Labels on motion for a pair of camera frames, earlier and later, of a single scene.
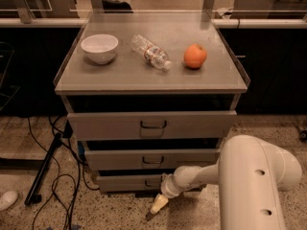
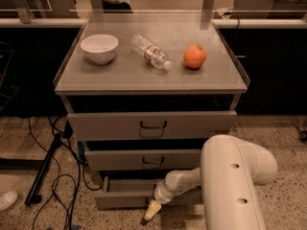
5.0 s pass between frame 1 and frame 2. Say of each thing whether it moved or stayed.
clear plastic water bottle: stayed
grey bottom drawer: moved
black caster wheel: stayed
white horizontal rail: stayed
